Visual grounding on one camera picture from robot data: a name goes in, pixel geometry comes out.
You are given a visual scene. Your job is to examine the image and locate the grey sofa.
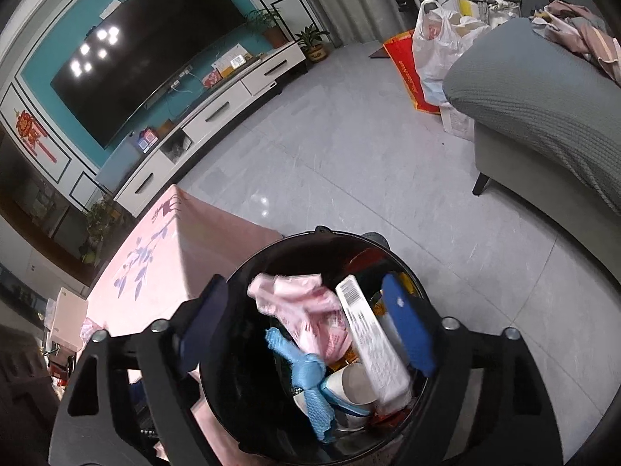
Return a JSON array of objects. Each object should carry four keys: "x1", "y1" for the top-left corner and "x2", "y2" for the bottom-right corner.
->
[{"x1": 442, "y1": 0, "x2": 621, "y2": 253}]

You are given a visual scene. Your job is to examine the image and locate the bushy potted plant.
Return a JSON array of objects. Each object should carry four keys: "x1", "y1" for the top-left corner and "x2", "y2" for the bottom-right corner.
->
[{"x1": 80, "y1": 196, "x2": 124, "y2": 265}]

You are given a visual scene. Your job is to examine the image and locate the blue foam net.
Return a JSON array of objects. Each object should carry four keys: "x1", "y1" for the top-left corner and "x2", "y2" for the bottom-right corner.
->
[{"x1": 264, "y1": 327, "x2": 338, "y2": 442}]

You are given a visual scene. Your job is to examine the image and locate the red knot wall ornament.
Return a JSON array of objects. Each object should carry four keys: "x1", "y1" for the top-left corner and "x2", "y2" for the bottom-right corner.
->
[{"x1": 14, "y1": 111, "x2": 59, "y2": 166}]

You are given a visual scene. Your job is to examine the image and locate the white cardboard board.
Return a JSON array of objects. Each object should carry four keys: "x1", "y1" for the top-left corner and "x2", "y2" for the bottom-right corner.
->
[{"x1": 51, "y1": 286, "x2": 89, "y2": 350}]

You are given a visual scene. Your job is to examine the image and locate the striped paper cup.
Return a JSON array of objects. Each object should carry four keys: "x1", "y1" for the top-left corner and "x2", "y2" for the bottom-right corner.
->
[{"x1": 320, "y1": 363, "x2": 382, "y2": 416}]

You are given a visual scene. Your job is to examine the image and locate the long white printed box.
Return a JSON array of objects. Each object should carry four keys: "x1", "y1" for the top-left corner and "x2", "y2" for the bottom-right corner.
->
[{"x1": 336, "y1": 274, "x2": 413, "y2": 411}]

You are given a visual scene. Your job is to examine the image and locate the printed cardboard box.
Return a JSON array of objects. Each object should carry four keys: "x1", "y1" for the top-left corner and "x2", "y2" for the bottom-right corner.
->
[{"x1": 439, "y1": 102, "x2": 476, "y2": 141}]

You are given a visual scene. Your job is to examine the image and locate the clear storage box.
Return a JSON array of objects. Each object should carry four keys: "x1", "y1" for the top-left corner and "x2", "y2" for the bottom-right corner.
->
[{"x1": 94, "y1": 138, "x2": 146, "y2": 190}]

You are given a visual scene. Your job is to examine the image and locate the pink clothes pile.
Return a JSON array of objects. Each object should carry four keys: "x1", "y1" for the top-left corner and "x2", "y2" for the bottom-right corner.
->
[{"x1": 531, "y1": 0, "x2": 621, "y2": 83}]

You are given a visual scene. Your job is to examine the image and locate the desk calendar cards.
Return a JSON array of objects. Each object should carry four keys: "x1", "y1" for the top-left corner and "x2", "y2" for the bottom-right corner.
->
[{"x1": 201, "y1": 43, "x2": 253, "y2": 89}]

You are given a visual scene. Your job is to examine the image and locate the large white plastic bag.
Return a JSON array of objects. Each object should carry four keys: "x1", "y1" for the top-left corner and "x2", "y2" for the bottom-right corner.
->
[{"x1": 412, "y1": 0, "x2": 493, "y2": 108}]

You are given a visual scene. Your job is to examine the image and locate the red gift bag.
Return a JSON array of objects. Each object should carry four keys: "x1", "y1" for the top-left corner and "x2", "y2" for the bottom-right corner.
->
[{"x1": 383, "y1": 29, "x2": 442, "y2": 116}]

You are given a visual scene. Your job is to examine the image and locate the pink snack packet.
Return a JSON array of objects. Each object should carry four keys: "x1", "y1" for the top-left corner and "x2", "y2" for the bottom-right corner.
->
[{"x1": 247, "y1": 273, "x2": 352, "y2": 365}]

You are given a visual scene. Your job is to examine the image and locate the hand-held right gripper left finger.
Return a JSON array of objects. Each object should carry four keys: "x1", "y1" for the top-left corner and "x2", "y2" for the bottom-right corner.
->
[{"x1": 49, "y1": 274, "x2": 229, "y2": 466}]

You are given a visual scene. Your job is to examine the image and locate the tall potted plant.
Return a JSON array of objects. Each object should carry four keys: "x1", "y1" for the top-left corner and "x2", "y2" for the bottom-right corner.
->
[{"x1": 245, "y1": 7, "x2": 287, "y2": 49}]

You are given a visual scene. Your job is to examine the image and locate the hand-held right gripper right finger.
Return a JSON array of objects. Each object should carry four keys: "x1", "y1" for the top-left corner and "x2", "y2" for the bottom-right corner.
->
[{"x1": 381, "y1": 273, "x2": 564, "y2": 466}]

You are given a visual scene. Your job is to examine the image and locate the black television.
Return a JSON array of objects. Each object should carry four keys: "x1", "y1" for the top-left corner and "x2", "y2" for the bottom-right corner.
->
[{"x1": 50, "y1": 0, "x2": 248, "y2": 149}]

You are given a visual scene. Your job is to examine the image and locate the white television cabinet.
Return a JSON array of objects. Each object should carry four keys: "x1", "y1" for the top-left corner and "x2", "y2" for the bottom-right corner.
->
[{"x1": 113, "y1": 41, "x2": 307, "y2": 219}]

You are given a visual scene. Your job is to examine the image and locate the black trash bin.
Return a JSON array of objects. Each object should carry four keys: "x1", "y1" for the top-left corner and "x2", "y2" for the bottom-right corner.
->
[{"x1": 198, "y1": 226, "x2": 440, "y2": 466}]

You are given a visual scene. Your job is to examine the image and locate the small potted plant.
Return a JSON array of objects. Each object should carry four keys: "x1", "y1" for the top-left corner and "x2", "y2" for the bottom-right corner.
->
[{"x1": 296, "y1": 26, "x2": 331, "y2": 63}]

